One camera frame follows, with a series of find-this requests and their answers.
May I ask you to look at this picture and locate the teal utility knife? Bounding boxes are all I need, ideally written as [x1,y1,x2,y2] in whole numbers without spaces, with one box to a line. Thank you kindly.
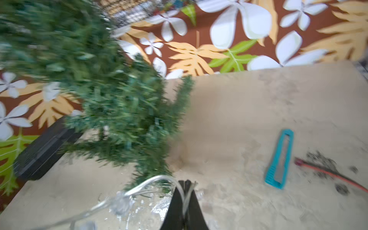
[264,129,294,189]

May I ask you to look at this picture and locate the black wire wall basket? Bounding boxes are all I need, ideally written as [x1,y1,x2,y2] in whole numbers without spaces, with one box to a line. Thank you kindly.
[97,0,173,26]

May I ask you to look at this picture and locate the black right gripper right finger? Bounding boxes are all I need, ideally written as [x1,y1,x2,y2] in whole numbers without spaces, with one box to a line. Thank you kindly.
[185,180,209,230]

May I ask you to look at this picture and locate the black oval case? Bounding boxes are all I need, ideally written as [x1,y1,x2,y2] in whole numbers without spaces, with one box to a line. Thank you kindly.
[13,117,82,181]

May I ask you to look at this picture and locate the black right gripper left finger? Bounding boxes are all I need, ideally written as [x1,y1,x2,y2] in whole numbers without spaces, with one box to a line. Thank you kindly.
[160,187,184,230]

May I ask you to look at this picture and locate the small green christmas tree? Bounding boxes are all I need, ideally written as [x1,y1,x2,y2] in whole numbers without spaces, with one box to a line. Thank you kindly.
[1,1,194,188]

